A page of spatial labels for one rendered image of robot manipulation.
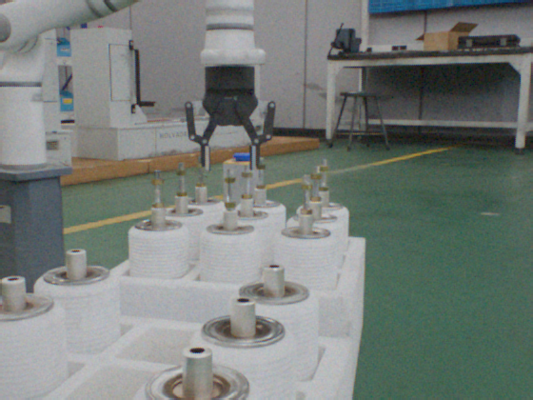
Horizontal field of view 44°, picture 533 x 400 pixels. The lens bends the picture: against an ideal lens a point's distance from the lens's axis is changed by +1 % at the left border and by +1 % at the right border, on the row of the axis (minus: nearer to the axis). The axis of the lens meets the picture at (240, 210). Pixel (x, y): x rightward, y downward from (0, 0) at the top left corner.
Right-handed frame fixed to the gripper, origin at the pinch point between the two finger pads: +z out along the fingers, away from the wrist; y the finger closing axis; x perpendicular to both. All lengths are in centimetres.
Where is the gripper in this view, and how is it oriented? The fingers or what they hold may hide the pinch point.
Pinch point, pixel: (229, 161)
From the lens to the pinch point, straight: 99.7
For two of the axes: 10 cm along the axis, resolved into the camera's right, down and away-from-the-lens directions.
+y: -10.0, 0.2, -0.9
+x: 0.9, 1.8, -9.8
